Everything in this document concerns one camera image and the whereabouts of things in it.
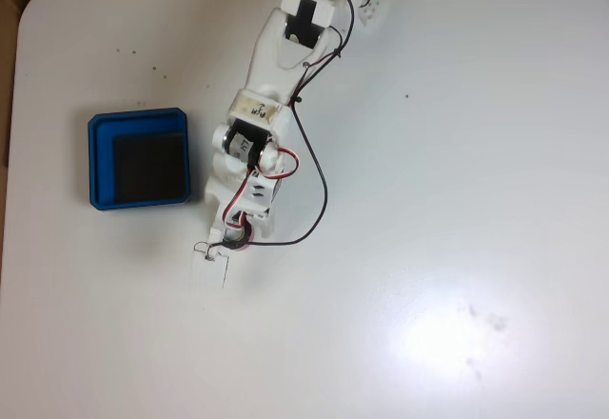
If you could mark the blue square box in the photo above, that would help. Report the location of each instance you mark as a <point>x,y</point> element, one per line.
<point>97,166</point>

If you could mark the black foam pad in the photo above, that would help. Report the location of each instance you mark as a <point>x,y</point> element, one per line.
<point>150,166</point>

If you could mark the white camera box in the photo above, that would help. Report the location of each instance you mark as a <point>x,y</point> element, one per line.
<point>209,271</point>

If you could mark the white perforated base plate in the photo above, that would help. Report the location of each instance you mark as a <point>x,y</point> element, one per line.
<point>376,0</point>

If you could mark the red tape roll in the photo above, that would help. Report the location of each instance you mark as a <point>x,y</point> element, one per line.
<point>240,240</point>

